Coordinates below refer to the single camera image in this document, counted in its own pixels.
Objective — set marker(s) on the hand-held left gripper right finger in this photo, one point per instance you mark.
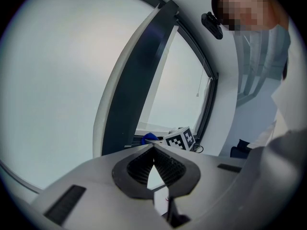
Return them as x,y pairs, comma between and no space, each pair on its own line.
211,176

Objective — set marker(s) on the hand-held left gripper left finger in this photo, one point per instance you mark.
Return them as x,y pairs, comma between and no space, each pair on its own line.
96,176

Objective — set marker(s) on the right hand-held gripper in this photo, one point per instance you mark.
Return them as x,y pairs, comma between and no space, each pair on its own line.
180,139

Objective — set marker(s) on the blue cleaning cloth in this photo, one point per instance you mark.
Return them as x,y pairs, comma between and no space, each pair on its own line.
148,136

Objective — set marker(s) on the person's white sweatshirt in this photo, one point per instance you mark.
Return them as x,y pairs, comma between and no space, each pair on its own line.
295,92

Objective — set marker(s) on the person's head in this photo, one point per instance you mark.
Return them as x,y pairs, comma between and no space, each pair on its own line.
249,6

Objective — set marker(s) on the black head-mounted camera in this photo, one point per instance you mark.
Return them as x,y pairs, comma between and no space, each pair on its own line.
213,25

